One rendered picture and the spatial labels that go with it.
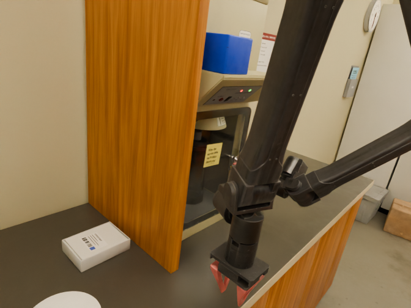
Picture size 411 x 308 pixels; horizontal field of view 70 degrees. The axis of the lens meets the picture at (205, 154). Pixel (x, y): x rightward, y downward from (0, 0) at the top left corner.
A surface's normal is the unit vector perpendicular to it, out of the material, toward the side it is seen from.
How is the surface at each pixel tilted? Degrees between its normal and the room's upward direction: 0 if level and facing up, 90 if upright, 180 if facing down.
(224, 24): 90
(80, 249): 0
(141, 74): 90
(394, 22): 90
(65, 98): 90
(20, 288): 0
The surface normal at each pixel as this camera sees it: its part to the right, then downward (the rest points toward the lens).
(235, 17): 0.73, 0.32
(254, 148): -0.89, 0.04
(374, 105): -0.67, 0.18
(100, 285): 0.12, -0.93
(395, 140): -0.62, -0.55
